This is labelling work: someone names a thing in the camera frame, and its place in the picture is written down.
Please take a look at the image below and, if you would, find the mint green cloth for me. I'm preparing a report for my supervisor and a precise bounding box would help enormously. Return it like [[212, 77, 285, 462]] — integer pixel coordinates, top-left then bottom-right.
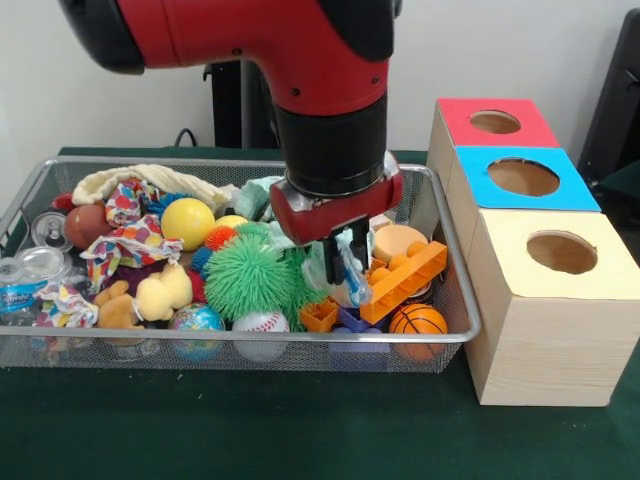
[[233, 175, 375, 309]]

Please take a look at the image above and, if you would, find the green spiky ball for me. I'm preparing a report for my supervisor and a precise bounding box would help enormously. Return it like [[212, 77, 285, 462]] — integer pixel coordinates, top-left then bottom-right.
[[203, 233, 295, 322]]

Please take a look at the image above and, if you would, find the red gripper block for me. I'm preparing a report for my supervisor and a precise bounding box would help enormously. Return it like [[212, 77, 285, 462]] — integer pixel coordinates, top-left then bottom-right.
[[269, 152, 405, 287]]

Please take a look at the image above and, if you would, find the wooden box with three holes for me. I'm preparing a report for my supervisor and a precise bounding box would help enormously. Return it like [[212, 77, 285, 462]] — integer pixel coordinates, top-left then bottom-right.
[[427, 97, 640, 407]]

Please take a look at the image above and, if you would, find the colourful dotted cloth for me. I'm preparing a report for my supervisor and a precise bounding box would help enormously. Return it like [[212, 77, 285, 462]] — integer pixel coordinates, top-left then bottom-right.
[[79, 179, 186, 291]]

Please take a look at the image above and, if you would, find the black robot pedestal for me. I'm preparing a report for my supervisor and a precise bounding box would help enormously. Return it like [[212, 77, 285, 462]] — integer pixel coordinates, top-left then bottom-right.
[[202, 59, 286, 150]]

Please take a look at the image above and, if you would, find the wire mesh bin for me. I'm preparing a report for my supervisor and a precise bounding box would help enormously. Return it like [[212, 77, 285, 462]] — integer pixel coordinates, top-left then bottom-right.
[[0, 155, 482, 374]]

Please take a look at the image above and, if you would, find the orange toy brick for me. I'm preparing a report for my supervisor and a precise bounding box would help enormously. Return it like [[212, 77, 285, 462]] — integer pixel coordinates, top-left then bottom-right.
[[358, 240, 448, 324]]

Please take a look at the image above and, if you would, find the dark green table cloth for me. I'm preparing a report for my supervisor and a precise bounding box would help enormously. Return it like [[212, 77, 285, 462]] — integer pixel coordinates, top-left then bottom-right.
[[0, 145, 640, 480], [598, 158, 640, 214]]

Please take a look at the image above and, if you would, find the white baseball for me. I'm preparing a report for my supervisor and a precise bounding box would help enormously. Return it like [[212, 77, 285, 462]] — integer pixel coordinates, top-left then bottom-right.
[[231, 309, 291, 362]]

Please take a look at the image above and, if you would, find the cream cloth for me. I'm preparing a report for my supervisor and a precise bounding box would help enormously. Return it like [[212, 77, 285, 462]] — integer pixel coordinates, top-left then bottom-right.
[[72, 163, 239, 211]]

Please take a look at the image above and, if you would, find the black chair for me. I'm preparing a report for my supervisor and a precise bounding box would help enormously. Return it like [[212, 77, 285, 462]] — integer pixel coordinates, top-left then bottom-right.
[[577, 8, 640, 187]]

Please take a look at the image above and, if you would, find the globe print ball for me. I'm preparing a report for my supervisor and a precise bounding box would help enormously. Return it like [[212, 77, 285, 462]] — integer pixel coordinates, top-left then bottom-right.
[[167, 303, 226, 361]]

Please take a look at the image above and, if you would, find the yellow plush duck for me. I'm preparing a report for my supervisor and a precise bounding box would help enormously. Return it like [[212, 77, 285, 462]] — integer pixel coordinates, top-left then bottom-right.
[[135, 263, 194, 322]]

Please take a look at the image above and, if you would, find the orange mini basketball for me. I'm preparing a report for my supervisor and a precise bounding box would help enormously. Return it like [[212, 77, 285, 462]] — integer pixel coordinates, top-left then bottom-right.
[[388, 302, 449, 361]]

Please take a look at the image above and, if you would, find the large yellow ball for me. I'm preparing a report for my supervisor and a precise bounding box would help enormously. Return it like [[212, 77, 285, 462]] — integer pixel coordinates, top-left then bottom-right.
[[160, 197, 217, 252]]

